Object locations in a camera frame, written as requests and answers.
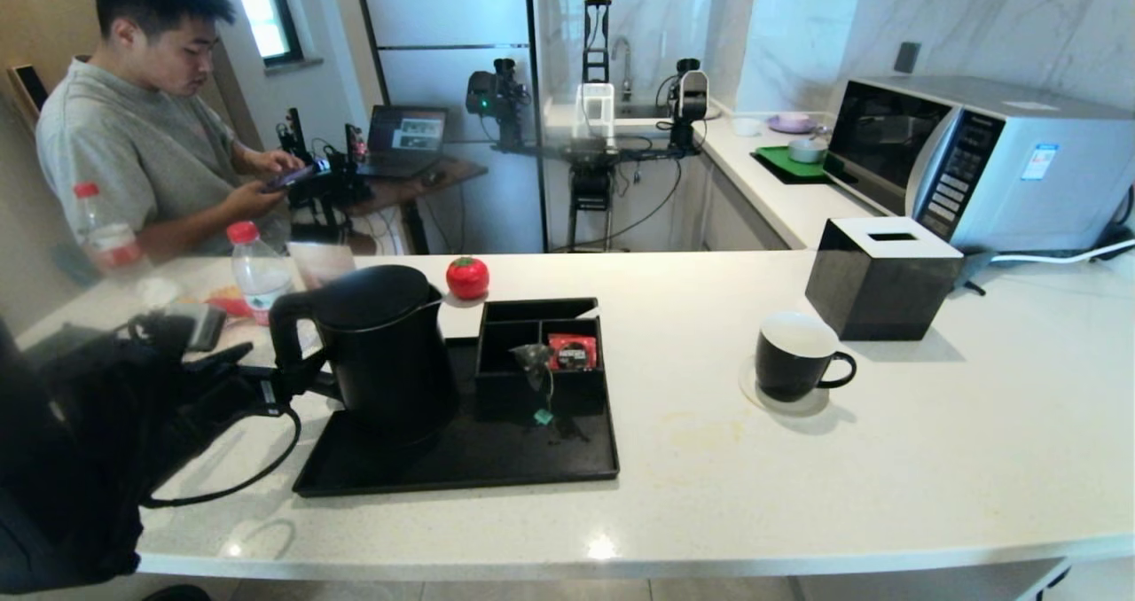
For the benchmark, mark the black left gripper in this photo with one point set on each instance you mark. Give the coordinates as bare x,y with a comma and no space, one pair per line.
191,415

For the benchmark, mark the black rectangular serving tray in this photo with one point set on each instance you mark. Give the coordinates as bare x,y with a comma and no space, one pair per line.
497,459

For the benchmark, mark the clear water bottle red label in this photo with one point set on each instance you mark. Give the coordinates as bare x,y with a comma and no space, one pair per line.
260,277

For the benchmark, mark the black open laptop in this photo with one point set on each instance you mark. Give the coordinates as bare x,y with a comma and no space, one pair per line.
403,138

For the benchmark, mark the black compartment organizer box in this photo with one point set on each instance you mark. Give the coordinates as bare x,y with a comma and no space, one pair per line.
505,397

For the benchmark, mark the small grey bowl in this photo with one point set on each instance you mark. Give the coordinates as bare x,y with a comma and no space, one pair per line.
805,151

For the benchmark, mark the green mat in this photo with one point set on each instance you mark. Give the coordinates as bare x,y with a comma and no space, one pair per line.
780,160

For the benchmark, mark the red mesh pouch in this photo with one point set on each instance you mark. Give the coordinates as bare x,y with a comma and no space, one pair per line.
229,302

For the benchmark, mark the dark wall socket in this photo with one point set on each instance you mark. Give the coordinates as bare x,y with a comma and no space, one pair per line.
906,58

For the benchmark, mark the black device with green light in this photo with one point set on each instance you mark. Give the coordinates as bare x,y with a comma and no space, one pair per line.
497,97

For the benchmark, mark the silver microwave oven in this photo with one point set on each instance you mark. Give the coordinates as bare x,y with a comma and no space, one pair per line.
1046,184

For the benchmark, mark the white kitchen cabinet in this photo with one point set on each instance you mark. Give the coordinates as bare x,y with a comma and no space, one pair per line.
736,215

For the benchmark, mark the round clear coaster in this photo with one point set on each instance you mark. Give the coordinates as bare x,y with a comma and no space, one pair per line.
802,409

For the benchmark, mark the black tissue box white lid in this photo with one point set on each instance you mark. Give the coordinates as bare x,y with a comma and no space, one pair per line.
878,291

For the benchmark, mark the black mug white inside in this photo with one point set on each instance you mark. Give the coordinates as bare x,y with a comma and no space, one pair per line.
789,375

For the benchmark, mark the red strawberry shaped ornament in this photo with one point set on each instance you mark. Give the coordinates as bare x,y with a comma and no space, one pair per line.
467,278

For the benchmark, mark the black centre stand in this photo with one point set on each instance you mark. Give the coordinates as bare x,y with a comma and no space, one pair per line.
592,193

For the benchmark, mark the clear water bottle red cap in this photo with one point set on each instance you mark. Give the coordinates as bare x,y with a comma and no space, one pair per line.
108,242

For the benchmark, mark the dark framed window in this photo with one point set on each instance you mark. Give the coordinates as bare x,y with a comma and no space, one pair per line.
266,11

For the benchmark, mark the black computer mouse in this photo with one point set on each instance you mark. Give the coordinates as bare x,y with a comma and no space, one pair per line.
434,177

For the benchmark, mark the chrome kitchen faucet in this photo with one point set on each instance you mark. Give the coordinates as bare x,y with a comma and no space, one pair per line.
625,58

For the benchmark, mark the red instant coffee sachet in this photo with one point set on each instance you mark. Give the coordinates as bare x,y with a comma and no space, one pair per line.
572,353

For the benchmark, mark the grey white refrigerator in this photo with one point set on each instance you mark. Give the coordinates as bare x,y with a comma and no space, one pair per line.
443,16

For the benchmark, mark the black tray under mat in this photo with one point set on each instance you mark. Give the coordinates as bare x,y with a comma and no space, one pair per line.
780,175

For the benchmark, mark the translucent white box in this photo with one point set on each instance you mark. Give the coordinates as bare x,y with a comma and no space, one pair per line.
596,107

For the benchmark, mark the man in grey shirt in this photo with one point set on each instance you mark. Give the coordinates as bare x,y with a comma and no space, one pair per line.
115,149

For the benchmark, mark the brown wooden desk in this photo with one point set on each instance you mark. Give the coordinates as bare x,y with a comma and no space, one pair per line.
452,178

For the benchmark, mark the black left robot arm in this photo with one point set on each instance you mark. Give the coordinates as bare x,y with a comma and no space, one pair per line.
62,459

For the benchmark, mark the black electric kettle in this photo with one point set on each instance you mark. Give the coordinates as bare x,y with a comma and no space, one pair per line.
390,362

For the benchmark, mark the purple plate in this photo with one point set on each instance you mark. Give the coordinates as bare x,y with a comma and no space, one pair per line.
791,124

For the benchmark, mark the grey pyramid tea bag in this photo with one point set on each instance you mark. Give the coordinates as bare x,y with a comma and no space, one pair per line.
535,358

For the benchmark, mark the small white bowl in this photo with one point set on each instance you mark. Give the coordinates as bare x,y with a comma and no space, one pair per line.
747,127

